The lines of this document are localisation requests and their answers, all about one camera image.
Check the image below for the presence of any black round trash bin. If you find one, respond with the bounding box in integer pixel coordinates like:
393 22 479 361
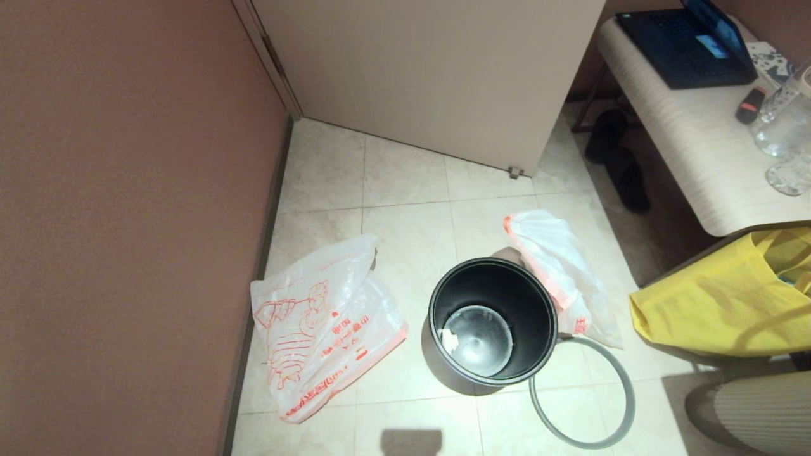
429 257 559 388

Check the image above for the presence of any white red-printed plastic bag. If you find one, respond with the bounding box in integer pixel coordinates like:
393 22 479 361
250 233 409 424

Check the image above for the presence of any spare white plastic bag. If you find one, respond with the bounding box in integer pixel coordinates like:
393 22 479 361
504 210 624 350

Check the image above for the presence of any grey plastic bin ring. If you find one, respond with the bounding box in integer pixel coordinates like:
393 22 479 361
530 336 637 450

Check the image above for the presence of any beige door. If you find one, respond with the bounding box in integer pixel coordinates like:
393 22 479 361
252 0 608 177

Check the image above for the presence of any cream striped bench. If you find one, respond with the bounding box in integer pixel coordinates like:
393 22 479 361
572 14 811 238

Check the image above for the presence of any dark blue laptop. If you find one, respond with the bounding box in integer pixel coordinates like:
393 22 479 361
615 0 758 89

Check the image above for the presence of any black orange handheld device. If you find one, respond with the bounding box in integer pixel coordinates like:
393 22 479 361
734 85 767 125

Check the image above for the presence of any clear glass cup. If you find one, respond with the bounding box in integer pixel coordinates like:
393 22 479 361
764 147 811 196
750 101 811 158

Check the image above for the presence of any white black patterned card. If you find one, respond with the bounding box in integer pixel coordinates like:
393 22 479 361
746 41 795 87

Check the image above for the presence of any beige striped stool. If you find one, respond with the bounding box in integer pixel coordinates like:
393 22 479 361
686 370 811 456

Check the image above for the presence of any clear ribbed glass bottle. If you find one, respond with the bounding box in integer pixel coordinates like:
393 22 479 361
757 62 811 124

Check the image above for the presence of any beige door frame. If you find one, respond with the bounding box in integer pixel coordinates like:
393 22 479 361
231 0 303 120

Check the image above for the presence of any yellow bag with black handle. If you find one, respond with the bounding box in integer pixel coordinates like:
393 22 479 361
630 227 811 357

